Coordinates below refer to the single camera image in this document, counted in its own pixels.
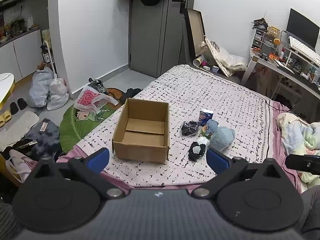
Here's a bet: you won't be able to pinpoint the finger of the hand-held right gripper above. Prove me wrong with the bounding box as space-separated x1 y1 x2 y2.
285 154 320 176

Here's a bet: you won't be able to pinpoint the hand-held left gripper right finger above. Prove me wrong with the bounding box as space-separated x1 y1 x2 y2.
191 147 290 198

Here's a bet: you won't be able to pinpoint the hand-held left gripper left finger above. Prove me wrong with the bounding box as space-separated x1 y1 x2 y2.
25 148 126 200

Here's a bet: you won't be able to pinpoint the blue plush toy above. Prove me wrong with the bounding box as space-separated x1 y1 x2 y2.
209 126 236 152

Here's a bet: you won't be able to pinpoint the brown cardboard box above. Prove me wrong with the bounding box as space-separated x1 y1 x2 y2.
112 98 170 165

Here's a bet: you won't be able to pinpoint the black and white soft item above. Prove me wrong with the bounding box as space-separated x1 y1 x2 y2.
189 141 207 161

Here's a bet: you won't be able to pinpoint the pastel crumpled blanket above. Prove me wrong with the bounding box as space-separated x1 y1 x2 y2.
276 112 320 183

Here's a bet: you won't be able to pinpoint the small light blue fluffy item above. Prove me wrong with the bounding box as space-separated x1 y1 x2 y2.
206 119 219 133

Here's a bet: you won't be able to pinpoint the green leaf rug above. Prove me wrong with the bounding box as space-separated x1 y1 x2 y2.
59 99 121 153

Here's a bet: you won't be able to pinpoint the person's grey pants leg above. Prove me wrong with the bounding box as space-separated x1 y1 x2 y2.
299 184 320 233

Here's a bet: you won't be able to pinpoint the blue and orange packet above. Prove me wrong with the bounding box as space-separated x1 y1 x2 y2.
199 108 214 126

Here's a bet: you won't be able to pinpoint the grey tie-dye garment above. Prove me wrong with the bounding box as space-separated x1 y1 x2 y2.
22 118 62 161

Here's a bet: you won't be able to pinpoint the pink and white plastic bag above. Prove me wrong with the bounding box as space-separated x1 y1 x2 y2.
74 85 118 114

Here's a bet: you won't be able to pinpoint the orange brown small rug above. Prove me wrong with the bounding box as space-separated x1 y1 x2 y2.
106 87 123 101

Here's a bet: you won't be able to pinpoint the black clothing on floor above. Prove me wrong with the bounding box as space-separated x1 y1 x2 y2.
118 88 143 105

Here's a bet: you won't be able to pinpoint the black sneakers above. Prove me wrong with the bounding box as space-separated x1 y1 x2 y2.
87 78 108 94

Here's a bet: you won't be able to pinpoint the small white garbage bag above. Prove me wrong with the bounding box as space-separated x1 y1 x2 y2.
46 78 70 111

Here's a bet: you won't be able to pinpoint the pink tote bag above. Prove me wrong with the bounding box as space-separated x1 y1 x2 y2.
5 149 38 183

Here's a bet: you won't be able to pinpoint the white floor mat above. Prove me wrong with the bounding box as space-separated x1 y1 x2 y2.
0 111 40 151

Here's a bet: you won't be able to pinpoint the large grey-white garbage bag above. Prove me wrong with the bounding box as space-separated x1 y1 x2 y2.
27 66 55 108

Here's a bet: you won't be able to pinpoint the cardboard tube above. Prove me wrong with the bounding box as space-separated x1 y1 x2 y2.
193 56 207 67

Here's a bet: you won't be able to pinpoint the beige tote bag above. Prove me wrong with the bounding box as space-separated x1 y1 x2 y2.
199 38 248 77

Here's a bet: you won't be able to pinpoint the white desk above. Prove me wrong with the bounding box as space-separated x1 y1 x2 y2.
241 49 320 100

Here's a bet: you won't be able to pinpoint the person's dark knit sleeve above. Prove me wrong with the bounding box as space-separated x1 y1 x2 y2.
0 202 23 240

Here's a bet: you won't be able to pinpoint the white keyboard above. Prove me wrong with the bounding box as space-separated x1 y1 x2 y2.
288 36 320 67

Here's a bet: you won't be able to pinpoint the dark bottle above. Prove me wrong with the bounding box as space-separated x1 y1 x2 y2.
41 45 51 64

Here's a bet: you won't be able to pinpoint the white round table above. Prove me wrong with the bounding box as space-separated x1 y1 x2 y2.
0 73 15 105

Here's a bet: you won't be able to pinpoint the white kitchen cabinet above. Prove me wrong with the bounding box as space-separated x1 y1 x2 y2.
0 28 42 83

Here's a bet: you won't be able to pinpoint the white drawer organizer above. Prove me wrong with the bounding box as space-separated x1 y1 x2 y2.
252 27 276 50

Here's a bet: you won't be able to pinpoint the flat cardboard box with black edge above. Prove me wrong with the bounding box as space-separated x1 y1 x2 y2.
184 8 207 58

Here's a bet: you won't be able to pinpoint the grey door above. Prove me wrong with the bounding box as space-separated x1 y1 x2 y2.
128 0 198 78

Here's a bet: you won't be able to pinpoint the black computer monitor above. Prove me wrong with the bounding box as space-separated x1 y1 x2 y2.
286 8 320 50

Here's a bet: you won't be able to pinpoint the black door lock handle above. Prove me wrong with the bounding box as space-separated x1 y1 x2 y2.
172 0 187 14

